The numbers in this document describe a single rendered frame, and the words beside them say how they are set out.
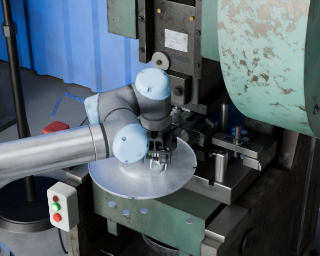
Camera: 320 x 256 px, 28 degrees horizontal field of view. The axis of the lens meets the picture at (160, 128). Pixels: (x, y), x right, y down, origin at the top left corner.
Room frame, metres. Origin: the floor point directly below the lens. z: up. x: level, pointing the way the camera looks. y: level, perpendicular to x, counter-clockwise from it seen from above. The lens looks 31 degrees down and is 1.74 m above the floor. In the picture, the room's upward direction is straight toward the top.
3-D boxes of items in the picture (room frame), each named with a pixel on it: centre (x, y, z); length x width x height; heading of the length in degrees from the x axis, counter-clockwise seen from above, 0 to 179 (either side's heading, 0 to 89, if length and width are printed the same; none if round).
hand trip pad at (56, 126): (1.64, 0.31, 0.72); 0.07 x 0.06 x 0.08; 147
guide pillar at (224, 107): (1.66, -0.19, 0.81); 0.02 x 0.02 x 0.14
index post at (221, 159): (1.45, -0.17, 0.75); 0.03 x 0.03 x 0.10; 57
